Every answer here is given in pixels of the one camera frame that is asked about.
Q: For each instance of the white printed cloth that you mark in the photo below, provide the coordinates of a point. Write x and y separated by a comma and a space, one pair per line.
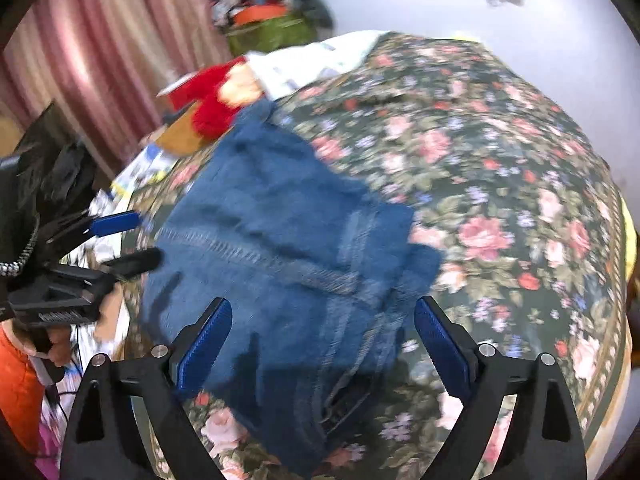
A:
300, 65

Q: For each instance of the striped pink curtain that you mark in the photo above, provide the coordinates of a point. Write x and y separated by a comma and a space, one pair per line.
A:
100, 35

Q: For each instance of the brown book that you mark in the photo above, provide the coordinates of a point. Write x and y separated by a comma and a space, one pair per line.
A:
180, 135

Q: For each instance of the green bag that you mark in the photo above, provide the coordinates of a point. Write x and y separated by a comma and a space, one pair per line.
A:
270, 34

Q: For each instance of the person's left hand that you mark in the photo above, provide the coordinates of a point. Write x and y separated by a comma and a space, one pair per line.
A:
57, 347

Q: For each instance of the yellow and blue printed paper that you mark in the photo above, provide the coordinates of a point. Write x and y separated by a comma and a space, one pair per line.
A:
142, 170

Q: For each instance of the person's orange clothing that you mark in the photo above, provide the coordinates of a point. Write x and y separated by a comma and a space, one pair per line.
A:
17, 390

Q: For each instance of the floral bedspread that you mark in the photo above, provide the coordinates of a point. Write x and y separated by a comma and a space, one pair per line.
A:
475, 160

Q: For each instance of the orange lid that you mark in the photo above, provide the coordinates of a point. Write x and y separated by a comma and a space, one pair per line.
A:
260, 12

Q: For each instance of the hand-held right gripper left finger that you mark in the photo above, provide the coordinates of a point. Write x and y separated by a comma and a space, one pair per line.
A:
205, 350

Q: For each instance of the black bag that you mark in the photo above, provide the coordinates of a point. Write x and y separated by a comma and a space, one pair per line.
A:
50, 127

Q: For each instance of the blue denim jeans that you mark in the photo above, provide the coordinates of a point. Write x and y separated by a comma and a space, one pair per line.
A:
275, 210

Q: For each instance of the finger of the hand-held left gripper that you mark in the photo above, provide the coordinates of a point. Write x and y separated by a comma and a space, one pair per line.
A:
137, 262
117, 222

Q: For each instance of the red plush toy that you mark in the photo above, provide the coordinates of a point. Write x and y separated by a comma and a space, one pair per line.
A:
210, 105

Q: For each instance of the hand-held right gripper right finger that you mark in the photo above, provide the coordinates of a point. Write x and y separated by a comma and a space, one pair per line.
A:
442, 350

